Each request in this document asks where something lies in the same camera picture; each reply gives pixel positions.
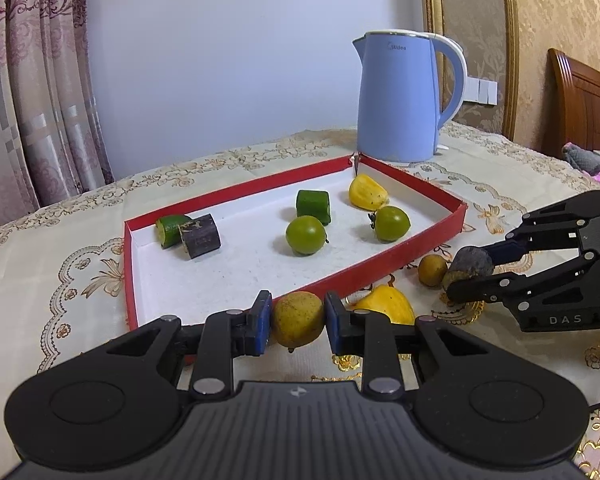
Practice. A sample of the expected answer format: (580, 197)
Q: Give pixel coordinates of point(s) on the small yellow round citrus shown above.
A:
(432, 271)

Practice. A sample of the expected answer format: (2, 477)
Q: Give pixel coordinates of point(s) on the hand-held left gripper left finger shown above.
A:
(264, 320)

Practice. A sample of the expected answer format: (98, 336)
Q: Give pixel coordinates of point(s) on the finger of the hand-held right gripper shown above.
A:
(540, 232)
(520, 285)

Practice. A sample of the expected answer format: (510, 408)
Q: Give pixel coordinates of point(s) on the wooden headboard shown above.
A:
(580, 105)

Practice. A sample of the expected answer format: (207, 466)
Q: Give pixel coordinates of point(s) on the white kettle base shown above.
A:
(441, 149)

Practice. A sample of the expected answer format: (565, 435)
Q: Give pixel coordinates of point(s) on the blue electric kettle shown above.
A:
(400, 100)

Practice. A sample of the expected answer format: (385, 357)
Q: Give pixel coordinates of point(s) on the yellow lemon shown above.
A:
(297, 320)

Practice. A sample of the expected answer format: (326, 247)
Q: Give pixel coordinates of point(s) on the pink patterned curtain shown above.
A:
(30, 85)

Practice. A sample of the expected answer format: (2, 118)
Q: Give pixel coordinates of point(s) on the red shallow cardboard box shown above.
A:
(260, 270)

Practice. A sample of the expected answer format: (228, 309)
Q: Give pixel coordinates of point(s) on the white wall switch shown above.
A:
(482, 91)

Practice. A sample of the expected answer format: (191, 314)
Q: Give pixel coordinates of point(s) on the green lime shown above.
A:
(306, 235)
(391, 222)

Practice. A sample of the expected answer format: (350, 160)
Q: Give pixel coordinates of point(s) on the grey cloth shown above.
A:
(587, 159)

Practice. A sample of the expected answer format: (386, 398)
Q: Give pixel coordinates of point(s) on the green cucumber piece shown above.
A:
(169, 230)
(314, 205)

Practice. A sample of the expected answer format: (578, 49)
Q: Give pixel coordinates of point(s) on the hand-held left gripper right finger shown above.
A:
(332, 325)

